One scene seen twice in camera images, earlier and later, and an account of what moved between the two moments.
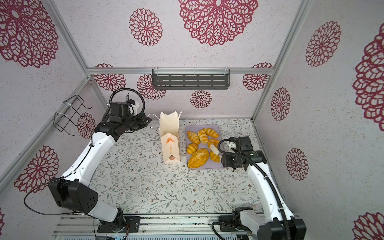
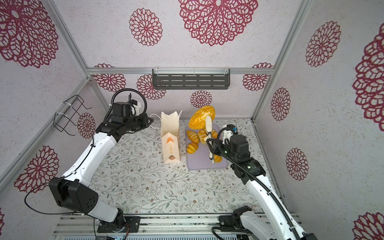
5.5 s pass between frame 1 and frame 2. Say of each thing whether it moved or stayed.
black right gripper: moved
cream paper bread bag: stayed
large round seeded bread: moved
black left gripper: stayed
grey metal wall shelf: stayed
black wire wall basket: stayed
